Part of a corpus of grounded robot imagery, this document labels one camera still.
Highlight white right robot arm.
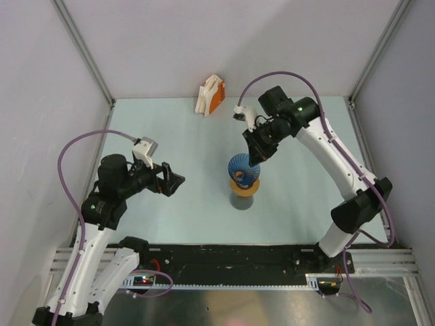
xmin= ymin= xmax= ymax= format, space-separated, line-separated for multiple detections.
xmin=233 ymin=86 xmax=392 ymax=272

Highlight white cable duct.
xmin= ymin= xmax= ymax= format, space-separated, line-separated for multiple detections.
xmin=119 ymin=275 xmax=319 ymax=291

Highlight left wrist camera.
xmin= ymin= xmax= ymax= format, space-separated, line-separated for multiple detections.
xmin=132 ymin=137 xmax=158 ymax=169

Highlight blue glass dripper cone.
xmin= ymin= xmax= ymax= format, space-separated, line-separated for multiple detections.
xmin=228 ymin=153 xmax=260 ymax=189

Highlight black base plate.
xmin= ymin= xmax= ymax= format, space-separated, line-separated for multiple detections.
xmin=111 ymin=243 xmax=356 ymax=286

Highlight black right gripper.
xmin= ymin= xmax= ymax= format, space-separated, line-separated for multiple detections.
xmin=243 ymin=120 xmax=290 ymax=166

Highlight aluminium frame rail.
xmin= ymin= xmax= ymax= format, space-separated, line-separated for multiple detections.
xmin=50 ymin=248 xmax=117 ymax=276

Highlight orange filter box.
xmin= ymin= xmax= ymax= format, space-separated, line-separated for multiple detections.
xmin=208 ymin=80 xmax=226 ymax=115

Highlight white paper coffee filters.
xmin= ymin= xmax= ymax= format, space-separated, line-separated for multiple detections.
xmin=195 ymin=74 xmax=222 ymax=116

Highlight glass beaker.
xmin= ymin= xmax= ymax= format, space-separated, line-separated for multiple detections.
xmin=230 ymin=193 xmax=254 ymax=211

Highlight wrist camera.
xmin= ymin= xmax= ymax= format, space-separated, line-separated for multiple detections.
xmin=132 ymin=137 xmax=158 ymax=169
xmin=233 ymin=106 xmax=258 ymax=132

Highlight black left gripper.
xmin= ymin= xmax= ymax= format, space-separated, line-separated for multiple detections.
xmin=118 ymin=156 xmax=184 ymax=198

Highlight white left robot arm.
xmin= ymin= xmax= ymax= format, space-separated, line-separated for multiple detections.
xmin=32 ymin=154 xmax=185 ymax=325

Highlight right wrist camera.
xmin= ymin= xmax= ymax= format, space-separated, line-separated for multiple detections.
xmin=233 ymin=106 xmax=258 ymax=132

